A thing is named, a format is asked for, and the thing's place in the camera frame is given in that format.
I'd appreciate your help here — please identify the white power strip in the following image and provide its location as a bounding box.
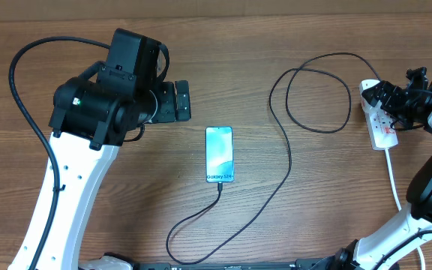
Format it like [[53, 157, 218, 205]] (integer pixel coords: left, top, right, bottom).
[[358, 79, 398, 151]]

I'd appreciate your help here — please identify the blue Samsung Galaxy smartphone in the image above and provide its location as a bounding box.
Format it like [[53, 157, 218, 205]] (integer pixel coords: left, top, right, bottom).
[[205, 126, 235, 183]]

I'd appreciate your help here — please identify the black USB charging cable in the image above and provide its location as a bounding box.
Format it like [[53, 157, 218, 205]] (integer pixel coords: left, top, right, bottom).
[[165, 52, 382, 266]]

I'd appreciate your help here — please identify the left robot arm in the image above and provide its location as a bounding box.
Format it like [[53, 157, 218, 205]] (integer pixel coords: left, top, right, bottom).
[[10, 28, 191, 269]]

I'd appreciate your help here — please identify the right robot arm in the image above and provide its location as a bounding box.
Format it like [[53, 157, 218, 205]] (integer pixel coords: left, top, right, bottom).
[[313, 67, 432, 269]]

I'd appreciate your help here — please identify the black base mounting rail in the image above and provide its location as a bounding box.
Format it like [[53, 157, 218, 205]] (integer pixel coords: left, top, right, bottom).
[[76, 253, 401, 270]]

